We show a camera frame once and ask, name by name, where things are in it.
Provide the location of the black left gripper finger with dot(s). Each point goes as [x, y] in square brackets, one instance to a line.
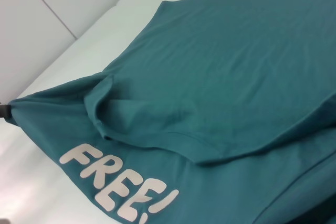
[4, 110]

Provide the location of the teal blue t-shirt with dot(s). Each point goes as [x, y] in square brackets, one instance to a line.
[210, 90]

